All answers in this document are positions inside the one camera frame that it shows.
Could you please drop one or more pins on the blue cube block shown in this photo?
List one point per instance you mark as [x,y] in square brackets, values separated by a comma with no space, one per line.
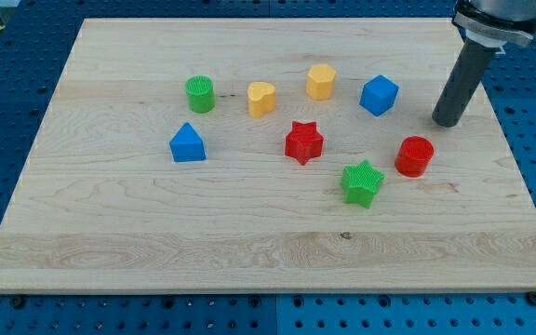
[378,95]

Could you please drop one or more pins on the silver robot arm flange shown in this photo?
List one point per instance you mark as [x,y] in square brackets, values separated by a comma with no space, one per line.
[493,23]

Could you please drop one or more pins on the light wooden board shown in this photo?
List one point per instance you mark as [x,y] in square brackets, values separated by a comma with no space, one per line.
[101,207]

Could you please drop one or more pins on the blue triangle block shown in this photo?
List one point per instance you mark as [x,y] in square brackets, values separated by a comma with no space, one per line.
[186,145]

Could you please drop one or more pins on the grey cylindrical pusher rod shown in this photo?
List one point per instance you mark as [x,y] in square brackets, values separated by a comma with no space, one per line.
[464,78]

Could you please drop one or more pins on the green cylinder block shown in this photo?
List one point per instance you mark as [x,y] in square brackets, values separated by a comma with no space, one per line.
[200,94]

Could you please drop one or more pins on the red star block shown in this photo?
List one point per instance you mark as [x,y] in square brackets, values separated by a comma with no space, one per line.
[304,142]

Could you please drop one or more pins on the yellow hexagon block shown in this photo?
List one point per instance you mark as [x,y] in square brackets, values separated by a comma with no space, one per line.
[321,82]

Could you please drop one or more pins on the yellow heart block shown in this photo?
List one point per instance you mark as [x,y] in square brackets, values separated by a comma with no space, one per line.
[261,98]

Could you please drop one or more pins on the red cylinder block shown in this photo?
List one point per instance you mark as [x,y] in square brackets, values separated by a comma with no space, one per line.
[414,156]

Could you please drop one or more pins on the green star block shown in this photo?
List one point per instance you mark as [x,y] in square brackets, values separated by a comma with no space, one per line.
[360,184]

